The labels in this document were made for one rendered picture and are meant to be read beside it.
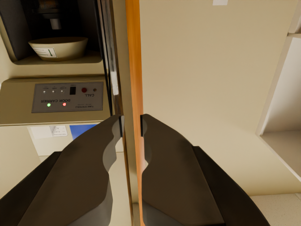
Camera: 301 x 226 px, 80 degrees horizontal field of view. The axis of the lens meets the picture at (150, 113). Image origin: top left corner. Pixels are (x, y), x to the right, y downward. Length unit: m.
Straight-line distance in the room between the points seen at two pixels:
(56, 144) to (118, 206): 0.43
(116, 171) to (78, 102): 0.37
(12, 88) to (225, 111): 1.07
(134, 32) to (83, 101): 0.23
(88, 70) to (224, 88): 0.81
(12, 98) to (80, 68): 0.20
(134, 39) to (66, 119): 0.28
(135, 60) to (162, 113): 0.70
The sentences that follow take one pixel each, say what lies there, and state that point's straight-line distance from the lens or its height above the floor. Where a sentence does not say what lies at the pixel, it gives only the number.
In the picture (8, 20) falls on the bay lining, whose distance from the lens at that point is 0.69.
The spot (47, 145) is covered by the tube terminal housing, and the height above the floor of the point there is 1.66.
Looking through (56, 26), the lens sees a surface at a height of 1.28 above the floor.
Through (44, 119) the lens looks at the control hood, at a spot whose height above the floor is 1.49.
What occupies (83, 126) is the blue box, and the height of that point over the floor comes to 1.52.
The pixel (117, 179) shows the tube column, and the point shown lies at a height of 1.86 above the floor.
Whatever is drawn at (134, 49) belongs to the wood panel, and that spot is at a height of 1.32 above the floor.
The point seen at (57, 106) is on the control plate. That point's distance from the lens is 0.56.
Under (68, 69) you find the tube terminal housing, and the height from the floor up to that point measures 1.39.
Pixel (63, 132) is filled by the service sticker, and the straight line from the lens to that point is 0.71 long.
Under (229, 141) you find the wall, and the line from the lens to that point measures 1.38.
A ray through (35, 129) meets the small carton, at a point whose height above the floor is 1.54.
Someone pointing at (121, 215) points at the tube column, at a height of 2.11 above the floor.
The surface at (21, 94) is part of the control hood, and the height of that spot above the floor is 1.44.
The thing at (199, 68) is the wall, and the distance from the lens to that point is 1.06.
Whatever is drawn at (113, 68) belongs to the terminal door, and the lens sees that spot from 0.23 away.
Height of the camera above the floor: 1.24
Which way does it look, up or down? 29 degrees up
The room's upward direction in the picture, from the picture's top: 179 degrees clockwise
